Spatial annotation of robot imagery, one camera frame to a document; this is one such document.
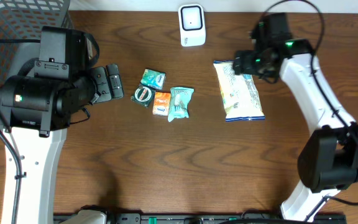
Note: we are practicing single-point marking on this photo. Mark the white barcode scanner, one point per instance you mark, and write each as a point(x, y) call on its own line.
point(192, 25)

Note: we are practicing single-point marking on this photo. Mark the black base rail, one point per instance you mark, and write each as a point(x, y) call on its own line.
point(136, 218)

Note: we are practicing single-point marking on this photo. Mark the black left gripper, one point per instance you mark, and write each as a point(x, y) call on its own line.
point(101, 84)

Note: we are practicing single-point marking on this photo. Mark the orange small box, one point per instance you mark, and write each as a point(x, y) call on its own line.
point(161, 103)

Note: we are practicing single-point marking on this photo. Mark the teal tissue pack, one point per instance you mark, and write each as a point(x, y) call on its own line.
point(153, 79)

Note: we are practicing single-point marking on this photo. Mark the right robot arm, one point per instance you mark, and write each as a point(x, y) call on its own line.
point(328, 164)

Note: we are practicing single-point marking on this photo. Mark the teal small packet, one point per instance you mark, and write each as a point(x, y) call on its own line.
point(180, 98)

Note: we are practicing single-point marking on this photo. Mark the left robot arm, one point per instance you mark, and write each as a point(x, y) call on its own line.
point(36, 106)

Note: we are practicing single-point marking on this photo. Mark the white snack bag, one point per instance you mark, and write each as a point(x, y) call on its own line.
point(239, 94)

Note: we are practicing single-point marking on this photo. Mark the grey plastic mesh basket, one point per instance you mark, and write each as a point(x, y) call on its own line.
point(24, 19)

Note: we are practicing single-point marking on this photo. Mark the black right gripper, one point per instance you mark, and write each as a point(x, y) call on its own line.
point(242, 62)

